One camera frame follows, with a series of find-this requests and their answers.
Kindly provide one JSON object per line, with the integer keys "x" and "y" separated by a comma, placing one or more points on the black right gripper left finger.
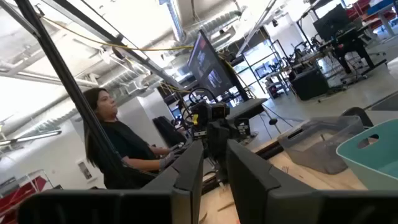
{"x": 124, "y": 205}

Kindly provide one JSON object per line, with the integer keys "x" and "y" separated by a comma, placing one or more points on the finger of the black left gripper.
{"x": 222, "y": 169}

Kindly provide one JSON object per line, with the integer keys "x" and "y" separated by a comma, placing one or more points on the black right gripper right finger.
{"x": 280, "y": 205}

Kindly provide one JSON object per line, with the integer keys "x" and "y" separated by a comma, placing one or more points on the black desk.
{"x": 247, "y": 107}

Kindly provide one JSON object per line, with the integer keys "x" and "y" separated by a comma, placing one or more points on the person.
{"x": 124, "y": 140}

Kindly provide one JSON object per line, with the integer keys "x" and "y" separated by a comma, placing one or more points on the grey translucent bin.
{"x": 317, "y": 146}

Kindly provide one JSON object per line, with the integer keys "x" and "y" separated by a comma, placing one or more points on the large black monitor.
{"x": 208, "y": 68}

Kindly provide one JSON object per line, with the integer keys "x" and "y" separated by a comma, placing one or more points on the teal plastic bin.
{"x": 370, "y": 161}

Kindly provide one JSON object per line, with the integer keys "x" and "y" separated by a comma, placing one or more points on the black cabinet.
{"x": 309, "y": 84}

